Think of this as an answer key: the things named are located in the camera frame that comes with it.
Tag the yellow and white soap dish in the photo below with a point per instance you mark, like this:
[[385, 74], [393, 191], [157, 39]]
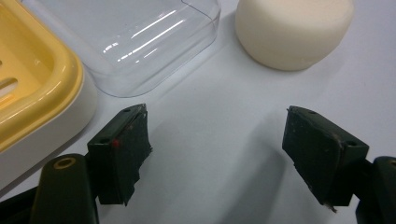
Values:
[[34, 90]]

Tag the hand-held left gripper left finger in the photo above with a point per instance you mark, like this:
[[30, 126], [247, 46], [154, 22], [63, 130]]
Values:
[[116, 158]]

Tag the clear plastic soap dish lid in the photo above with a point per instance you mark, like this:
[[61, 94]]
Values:
[[134, 40]]

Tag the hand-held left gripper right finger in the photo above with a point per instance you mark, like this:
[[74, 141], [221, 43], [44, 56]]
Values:
[[317, 155]]

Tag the round cream soap bar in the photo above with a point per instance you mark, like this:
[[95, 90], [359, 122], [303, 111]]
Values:
[[292, 29]]

